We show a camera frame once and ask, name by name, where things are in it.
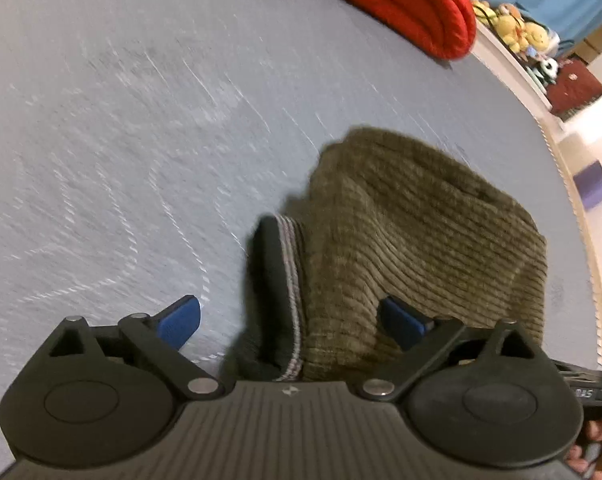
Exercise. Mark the person's right hand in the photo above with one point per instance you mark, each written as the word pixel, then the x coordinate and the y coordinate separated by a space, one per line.
pixel 598 442

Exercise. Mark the purple yoga mat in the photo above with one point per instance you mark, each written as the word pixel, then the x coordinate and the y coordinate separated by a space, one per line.
pixel 593 185

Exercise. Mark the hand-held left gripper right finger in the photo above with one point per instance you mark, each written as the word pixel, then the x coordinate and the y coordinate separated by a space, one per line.
pixel 405 322

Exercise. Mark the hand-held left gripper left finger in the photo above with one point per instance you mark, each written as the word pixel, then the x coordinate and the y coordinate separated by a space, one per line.
pixel 181 320

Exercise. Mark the panda plush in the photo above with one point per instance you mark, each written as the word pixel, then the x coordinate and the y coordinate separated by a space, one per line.
pixel 548 70

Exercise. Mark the yellow plush toy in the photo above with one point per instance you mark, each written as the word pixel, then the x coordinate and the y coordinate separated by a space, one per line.
pixel 521 30

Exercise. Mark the dark red cushion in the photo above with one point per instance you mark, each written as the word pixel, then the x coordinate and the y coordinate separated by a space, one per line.
pixel 576 87

